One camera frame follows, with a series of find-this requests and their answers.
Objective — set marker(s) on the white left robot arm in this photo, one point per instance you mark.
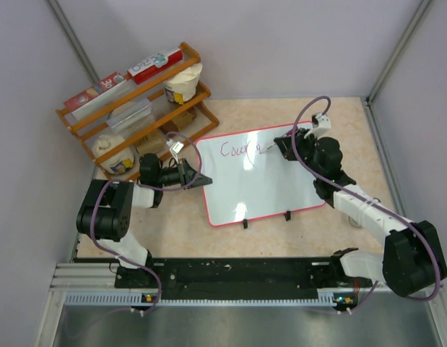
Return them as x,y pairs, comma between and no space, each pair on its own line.
105,213

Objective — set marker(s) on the dark brown small box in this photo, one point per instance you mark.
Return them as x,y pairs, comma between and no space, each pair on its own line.
179,122

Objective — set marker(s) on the pink-framed whiteboard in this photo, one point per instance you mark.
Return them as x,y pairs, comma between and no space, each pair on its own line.
248,185

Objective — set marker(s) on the orange wooden shelf rack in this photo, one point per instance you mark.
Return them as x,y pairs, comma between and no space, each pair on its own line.
114,155

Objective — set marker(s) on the magenta-capped whiteboard marker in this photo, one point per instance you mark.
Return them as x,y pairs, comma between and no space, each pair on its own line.
269,146

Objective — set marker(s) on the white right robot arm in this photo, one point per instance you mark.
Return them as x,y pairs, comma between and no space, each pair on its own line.
412,257

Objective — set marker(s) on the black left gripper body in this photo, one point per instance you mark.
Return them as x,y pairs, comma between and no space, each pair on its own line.
167,177

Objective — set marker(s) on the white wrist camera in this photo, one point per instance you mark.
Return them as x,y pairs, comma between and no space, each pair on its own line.
321,124
175,148

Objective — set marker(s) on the brown cardboard box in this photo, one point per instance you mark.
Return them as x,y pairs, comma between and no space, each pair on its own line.
152,142

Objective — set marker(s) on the silver foil box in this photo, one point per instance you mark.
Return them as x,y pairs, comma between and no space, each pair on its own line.
131,115

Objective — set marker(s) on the grey slotted cable duct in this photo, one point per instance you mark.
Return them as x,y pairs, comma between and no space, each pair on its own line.
137,299

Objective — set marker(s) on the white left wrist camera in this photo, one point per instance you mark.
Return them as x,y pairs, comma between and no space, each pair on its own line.
175,148

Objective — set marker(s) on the red grey wrap box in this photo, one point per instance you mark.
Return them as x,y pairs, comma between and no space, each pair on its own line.
98,96

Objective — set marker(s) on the white bag upper shelf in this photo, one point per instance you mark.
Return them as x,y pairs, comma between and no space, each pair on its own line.
182,87

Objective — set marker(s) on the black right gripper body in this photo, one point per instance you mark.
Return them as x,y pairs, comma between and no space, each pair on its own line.
307,150

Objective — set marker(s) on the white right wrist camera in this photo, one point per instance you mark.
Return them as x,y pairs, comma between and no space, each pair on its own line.
321,124

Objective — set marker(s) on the red white foil box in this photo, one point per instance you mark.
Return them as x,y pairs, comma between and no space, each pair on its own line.
154,64

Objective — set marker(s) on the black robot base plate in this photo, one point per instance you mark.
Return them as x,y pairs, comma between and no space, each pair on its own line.
240,278

